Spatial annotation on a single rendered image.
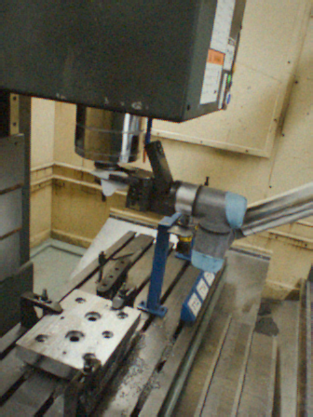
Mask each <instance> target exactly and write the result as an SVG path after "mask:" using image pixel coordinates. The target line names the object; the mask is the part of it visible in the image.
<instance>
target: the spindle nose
mask: <svg viewBox="0 0 313 417"><path fill-rule="evenodd" d="M144 126H145V118H144V117H139V116H134V115H128V114H119V113H113V112H108V111H103V110H98V109H93V108H88V107H83V106H75V138H74V146H75V153H76V154H77V155H78V156H80V157H82V158H84V159H87V160H91V161H95V162H101V163H108V164H128V163H134V162H136V161H138V160H139V159H140V158H141V152H142V148H143V134H144Z"/></svg>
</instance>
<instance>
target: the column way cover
mask: <svg viewBox="0 0 313 417"><path fill-rule="evenodd" d="M23 185H24V135H23V134H19V135H15V136H8V135H2V134H1V135H0V282H1V281H3V280H4V279H6V278H8V277H9V276H11V275H13V274H14V273H16V272H17V271H19V270H20V230H21V187H23Z"/></svg>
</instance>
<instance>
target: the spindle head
mask: <svg viewBox="0 0 313 417"><path fill-rule="evenodd" d="M217 5H218V0H0V92H6V93H10V94H16V95H21V96H25V97H32V98H37V99H42V100H47V101H56V102H61V103H67V104H72V105H76V106H83V107H88V108H93V109H98V110H103V111H108V112H113V113H119V114H128V115H134V116H139V117H144V118H149V119H154V120H160V121H165V122H171V123H175V124H181V123H183V122H186V121H191V120H194V119H197V118H200V117H202V116H205V115H208V114H213V113H216V112H219V111H222V110H223V109H218V106H219V100H220V96H221V90H222V85H223V81H224V75H225V74H226V75H227V74H230V70H226V69H223V64H224V60H223V64H222V70H221V74H220V80H219V85H218V90H217V95H216V101H208V102H204V103H200V100H201V94H202V89H203V83H204V77H205V72H206V67H207V61H208V56H209V50H212V51H214V52H217V53H220V54H223V55H224V58H225V53H224V52H221V51H218V50H216V49H213V48H211V38H212V32H213V26H214V21H215V15H216V9H217ZM245 5H247V2H246V0H235V3H234V7H233V13H232V18H231V23H230V28H229V35H228V37H229V38H230V39H232V40H234V41H235V44H236V39H237V34H238V33H239V34H241V31H240V30H243V24H241V23H242V19H244V18H243V14H245V13H244V9H246V7H245Z"/></svg>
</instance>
